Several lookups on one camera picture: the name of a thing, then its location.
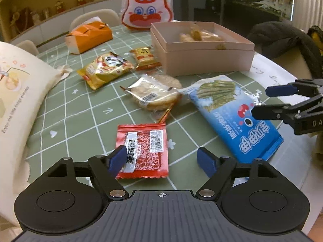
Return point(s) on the clear-wrapped round pale cracker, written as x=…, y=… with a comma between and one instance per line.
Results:
x=154, y=93

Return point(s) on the rabbit face bag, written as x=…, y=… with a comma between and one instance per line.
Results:
x=146, y=12

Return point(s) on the black water dispenser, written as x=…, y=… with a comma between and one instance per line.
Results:
x=209, y=13

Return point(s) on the small yellow red snack packet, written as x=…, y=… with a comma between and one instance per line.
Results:
x=145, y=56

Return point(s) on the black puffer jacket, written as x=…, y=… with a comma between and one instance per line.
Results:
x=277, y=37

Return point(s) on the orange tissue box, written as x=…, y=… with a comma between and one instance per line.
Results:
x=93, y=36

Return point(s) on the clear-wrapped yellow pastry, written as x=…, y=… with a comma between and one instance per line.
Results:
x=188, y=37

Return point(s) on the pink cardboard box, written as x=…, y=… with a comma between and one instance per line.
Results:
x=201, y=60

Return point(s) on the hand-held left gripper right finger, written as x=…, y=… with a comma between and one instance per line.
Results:
x=205, y=162

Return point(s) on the cream chair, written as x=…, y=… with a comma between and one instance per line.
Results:
x=93, y=17
x=26, y=46

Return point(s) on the green checked tablecloth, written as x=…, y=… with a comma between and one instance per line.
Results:
x=88, y=121

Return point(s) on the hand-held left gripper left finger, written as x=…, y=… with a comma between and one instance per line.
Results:
x=117, y=160

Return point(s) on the thin red gold snack stick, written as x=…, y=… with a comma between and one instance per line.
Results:
x=165, y=114

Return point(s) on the clear-wrapped brown bread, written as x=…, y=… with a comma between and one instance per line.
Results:
x=209, y=35

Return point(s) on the beige chair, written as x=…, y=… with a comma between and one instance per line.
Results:
x=295, y=60

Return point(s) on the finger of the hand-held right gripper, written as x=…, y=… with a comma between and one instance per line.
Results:
x=267, y=112
x=280, y=90

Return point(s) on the gold snack packet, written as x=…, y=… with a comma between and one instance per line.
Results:
x=106, y=68

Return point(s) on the blue snack packet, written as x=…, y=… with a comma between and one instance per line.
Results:
x=227, y=121

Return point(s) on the cream printed cloth bag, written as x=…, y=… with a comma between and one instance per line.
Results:
x=17, y=93

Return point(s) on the dark yellow-trimmed cloth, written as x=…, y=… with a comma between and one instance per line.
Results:
x=315, y=45

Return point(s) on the wooden shelf cabinet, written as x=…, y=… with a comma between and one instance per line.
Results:
x=37, y=17

